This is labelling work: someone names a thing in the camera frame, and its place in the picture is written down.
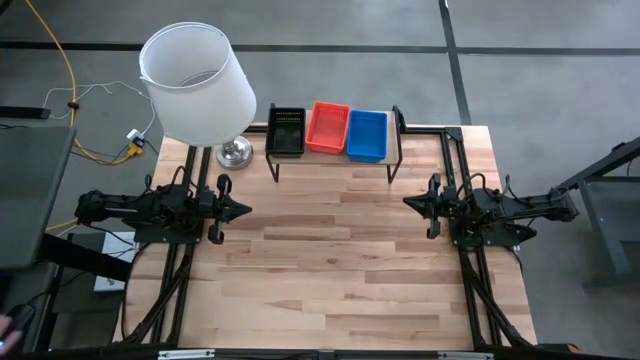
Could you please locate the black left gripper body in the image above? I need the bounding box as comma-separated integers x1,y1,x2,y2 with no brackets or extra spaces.
197,173,237,246

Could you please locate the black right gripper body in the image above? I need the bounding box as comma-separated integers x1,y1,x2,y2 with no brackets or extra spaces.
425,172,459,241

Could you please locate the silver lamp base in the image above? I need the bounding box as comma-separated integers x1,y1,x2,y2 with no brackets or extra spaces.
215,135,254,172

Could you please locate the white box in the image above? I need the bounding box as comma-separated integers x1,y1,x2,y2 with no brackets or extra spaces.
93,231,140,294

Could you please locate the white lamp shade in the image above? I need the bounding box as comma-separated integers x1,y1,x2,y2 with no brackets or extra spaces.
138,21,258,147

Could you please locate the black desk support bar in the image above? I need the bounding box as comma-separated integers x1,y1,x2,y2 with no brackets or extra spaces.
37,232,134,282

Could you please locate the grey metal cart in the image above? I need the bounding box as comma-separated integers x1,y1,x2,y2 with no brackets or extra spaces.
549,135,640,291

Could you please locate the grey desk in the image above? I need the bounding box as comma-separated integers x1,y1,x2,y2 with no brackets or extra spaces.
0,124,77,271

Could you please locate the black power strip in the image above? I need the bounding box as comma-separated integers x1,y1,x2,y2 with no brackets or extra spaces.
0,106,51,120

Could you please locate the person's hand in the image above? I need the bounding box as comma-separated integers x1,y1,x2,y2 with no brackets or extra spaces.
0,315,24,354

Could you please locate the black aluminium table frame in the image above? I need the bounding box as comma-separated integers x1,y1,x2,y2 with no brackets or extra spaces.
113,124,539,360

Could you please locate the wooden shelf black metal frame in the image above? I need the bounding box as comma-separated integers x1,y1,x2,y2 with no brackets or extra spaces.
264,103,405,185

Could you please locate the black cable bundle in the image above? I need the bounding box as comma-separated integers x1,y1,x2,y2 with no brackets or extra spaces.
459,247,534,350
117,242,196,349

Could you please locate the silver metal bracket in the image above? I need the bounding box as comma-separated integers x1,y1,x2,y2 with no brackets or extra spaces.
438,351,495,360
158,349,216,360

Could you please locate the yellow cable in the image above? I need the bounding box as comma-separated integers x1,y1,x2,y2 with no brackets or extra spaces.
47,217,81,234
23,0,146,166

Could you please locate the white cable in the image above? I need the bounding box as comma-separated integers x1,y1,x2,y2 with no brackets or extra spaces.
42,81,157,137

